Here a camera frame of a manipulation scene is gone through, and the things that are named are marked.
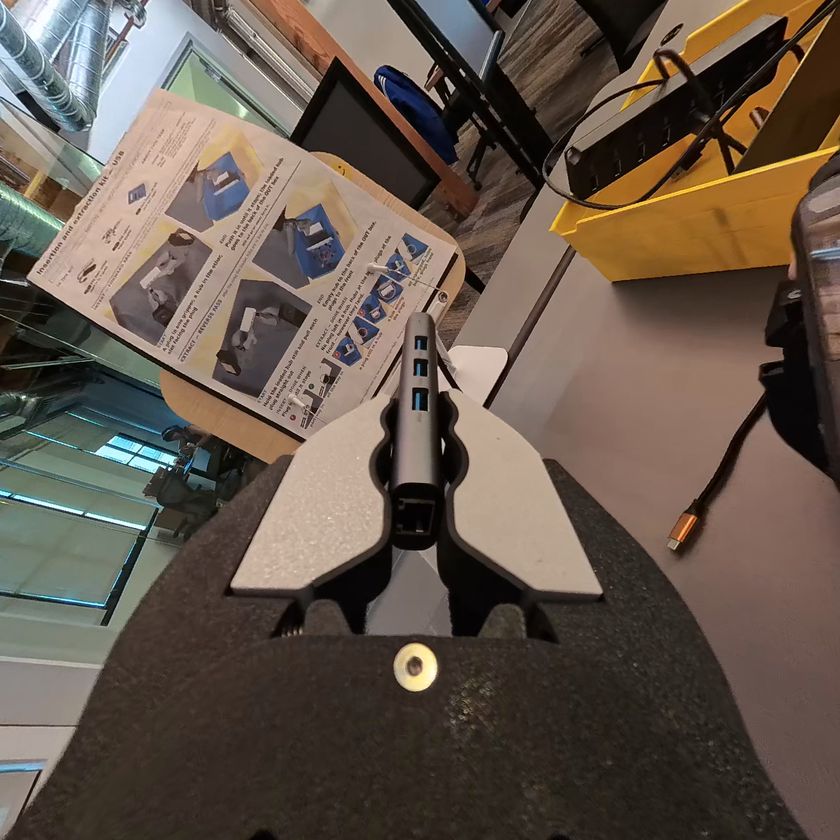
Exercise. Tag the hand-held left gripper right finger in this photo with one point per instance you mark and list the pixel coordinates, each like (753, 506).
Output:
(518, 525)

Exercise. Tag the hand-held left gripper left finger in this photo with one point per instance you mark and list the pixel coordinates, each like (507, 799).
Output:
(315, 525)

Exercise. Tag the slim grey usb hub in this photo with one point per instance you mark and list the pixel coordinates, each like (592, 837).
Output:
(415, 459)

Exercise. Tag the yellow plastic bin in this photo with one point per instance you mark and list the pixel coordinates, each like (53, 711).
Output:
(689, 236)

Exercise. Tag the long black usb hub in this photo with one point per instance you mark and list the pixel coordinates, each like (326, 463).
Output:
(735, 59)

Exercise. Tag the wooden document board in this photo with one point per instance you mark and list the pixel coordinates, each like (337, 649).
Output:
(216, 417)

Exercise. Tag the white document stand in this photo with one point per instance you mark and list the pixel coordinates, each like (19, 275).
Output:
(482, 374)

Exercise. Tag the printed instruction sheet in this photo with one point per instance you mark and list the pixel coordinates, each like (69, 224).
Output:
(229, 262)

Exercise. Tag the black flat monitor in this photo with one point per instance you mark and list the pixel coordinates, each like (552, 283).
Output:
(367, 138)

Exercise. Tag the blue striped bag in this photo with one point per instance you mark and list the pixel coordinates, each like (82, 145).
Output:
(420, 118)

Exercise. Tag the silver ventilation duct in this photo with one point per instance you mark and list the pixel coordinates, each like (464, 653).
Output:
(59, 52)

